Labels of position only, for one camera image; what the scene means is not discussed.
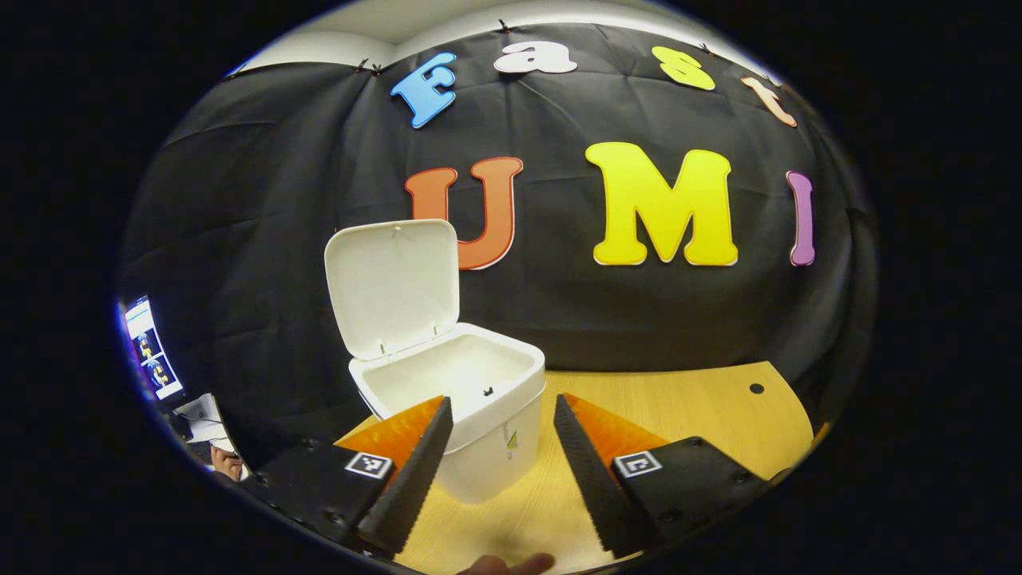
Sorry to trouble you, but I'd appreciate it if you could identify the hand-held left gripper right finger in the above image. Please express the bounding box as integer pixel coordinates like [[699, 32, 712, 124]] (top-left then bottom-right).
[[553, 393, 779, 560]]

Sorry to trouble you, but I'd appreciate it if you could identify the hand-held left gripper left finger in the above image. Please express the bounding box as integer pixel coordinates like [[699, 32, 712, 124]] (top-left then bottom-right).
[[240, 395, 454, 560]]

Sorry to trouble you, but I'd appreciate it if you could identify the white desktop garbage bin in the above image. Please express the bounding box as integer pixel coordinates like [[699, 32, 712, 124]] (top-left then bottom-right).
[[323, 219, 548, 506]]

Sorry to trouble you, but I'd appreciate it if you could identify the wooden desktop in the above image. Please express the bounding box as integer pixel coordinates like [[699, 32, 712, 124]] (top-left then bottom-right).
[[335, 361, 815, 575]]

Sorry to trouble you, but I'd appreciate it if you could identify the black backdrop cloth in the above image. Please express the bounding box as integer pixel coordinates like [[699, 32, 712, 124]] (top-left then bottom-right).
[[116, 20, 875, 472]]

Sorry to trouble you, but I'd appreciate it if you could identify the white side desk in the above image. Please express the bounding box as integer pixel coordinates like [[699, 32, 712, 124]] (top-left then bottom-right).
[[172, 393, 232, 452]]

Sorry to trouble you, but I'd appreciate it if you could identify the computer monitor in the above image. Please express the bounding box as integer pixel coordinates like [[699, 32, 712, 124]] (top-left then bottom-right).
[[124, 297, 186, 400]]

